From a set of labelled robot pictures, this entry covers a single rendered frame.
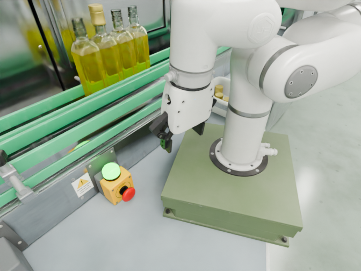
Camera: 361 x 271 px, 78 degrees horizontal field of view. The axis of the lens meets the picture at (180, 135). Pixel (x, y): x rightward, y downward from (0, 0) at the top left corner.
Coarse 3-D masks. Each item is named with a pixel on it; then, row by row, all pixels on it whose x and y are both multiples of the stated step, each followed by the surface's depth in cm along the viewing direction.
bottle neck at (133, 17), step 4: (128, 8) 62; (132, 8) 62; (136, 8) 63; (128, 12) 63; (132, 12) 63; (136, 12) 64; (128, 16) 64; (132, 16) 64; (136, 16) 64; (132, 20) 64; (136, 20) 65; (132, 24) 65; (136, 24) 65
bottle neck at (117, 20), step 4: (112, 12) 59; (116, 12) 59; (120, 12) 60; (112, 16) 60; (116, 16) 60; (120, 16) 60; (112, 20) 61; (116, 20) 60; (120, 20) 61; (116, 24) 61; (120, 24) 61; (116, 28) 62; (120, 28) 62
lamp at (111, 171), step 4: (108, 164) 57; (112, 164) 57; (116, 164) 57; (104, 168) 56; (108, 168) 56; (112, 168) 56; (116, 168) 56; (104, 172) 55; (108, 172) 55; (112, 172) 55; (116, 172) 56; (120, 172) 58; (104, 176) 56; (108, 176) 55; (112, 176) 55; (116, 176) 56; (108, 180) 56; (112, 180) 56
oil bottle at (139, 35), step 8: (136, 32) 65; (144, 32) 67; (136, 40) 66; (144, 40) 68; (136, 48) 67; (144, 48) 70; (136, 56) 69; (144, 56) 71; (136, 64) 71; (144, 64) 72
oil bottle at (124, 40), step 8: (112, 32) 62; (120, 32) 62; (128, 32) 63; (120, 40) 62; (128, 40) 64; (120, 48) 63; (128, 48) 65; (120, 56) 65; (128, 56) 66; (128, 64) 67; (128, 72) 69; (136, 72) 71
